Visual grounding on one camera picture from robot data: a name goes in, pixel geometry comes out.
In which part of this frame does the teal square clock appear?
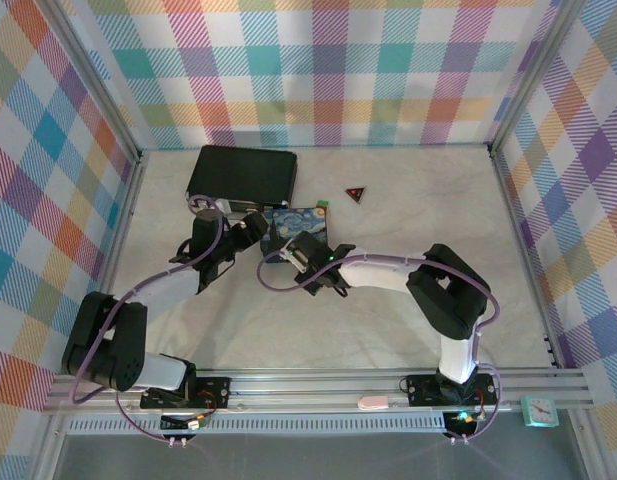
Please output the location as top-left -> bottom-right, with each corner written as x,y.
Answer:
520,394 -> 561,429

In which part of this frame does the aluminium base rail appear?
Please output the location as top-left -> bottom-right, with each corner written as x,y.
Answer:
41,368 -> 595,417

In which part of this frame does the aluminium side rail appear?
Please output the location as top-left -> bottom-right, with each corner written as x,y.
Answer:
37,149 -> 148,381
487,143 -> 569,370

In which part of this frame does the black hard case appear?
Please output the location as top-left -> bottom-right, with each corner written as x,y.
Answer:
185,145 -> 299,210

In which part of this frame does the aluminium corner post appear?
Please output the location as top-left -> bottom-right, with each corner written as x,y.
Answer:
485,0 -> 584,151
46,0 -> 144,162

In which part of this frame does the slotted grey cable tray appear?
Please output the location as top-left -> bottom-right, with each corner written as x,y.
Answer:
66,413 -> 450,435

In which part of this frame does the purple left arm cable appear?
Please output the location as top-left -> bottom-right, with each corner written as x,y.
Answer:
69,191 -> 225,444

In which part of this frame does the starry night print mat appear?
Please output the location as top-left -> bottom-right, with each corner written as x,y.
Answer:
259,205 -> 330,267

